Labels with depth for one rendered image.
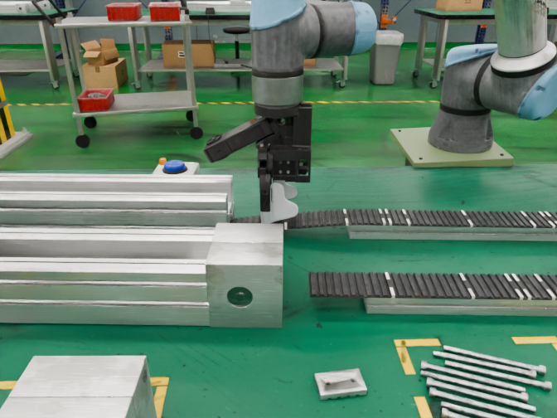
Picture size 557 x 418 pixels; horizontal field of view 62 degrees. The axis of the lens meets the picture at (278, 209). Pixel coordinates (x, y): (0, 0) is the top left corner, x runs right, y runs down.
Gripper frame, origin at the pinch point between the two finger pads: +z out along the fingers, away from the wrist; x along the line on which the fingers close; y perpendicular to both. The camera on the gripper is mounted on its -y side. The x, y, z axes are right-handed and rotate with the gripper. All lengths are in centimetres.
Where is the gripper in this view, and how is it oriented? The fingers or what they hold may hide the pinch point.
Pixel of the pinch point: (265, 221)
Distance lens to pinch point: 78.4
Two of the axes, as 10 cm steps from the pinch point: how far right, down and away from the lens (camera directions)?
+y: 10.0, 0.1, -0.2
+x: 0.2, -4.6, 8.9
